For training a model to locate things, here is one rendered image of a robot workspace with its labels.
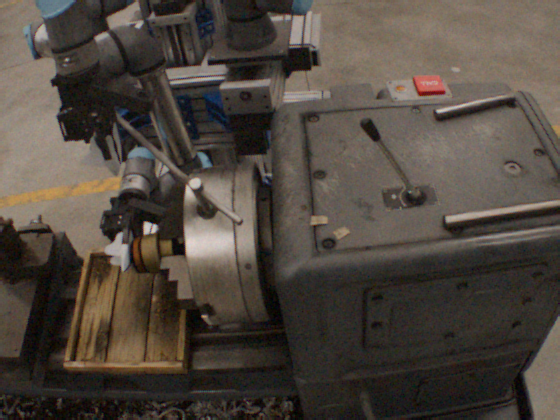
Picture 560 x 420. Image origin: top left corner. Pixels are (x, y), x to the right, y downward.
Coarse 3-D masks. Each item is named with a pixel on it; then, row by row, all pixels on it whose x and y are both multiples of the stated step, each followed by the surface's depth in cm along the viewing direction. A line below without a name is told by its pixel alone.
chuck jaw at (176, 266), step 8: (168, 256) 107; (176, 256) 107; (184, 256) 107; (160, 264) 106; (168, 264) 106; (176, 264) 106; (184, 264) 106; (168, 272) 106; (176, 272) 104; (184, 272) 104; (176, 280) 103; (184, 280) 103; (176, 288) 105; (184, 288) 102; (184, 296) 100; (192, 296) 100; (184, 304) 101; (192, 304) 101; (208, 304) 99; (208, 312) 101
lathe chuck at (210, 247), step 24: (216, 168) 105; (192, 192) 99; (216, 192) 98; (192, 216) 96; (216, 216) 96; (192, 240) 95; (216, 240) 95; (192, 264) 95; (216, 264) 95; (192, 288) 96; (216, 288) 96; (240, 288) 96; (216, 312) 100; (240, 312) 100
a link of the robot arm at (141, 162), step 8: (136, 152) 130; (144, 152) 130; (128, 160) 129; (136, 160) 127; (144, 160) 128; (152, 160) 131; (128, 168) 126; (136, 168) 125; (144, 168) 127; (152, 168) 130; (144, 176) 125; (152, 176) 129; (152, 184) 131
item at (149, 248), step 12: (132, 240) 110; (144, 240) 108; (156, 240) 107; (168, 240) 109; (132, 252) 108; (144, 252) 107; (156, 252) 107; (168, 252) 108; (180, 252) 113; (144, 264) 108; (156, 264) 108
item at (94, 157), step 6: (108, 138) 87; (96, 144) 87; (108, 144) 87; (90, 150) 88; (96, 150) 88; (114, 150) 89; (84, 156) 89; (90, 156) 89; (96, 156) 89; (102, 156) 89; (114, 156) 89; (90, 162) 89; (96, 162) 90; (102, 162) 90; (108, 162) 89; (114, 162) 89; (114, 168) 90; (114, 174) 92
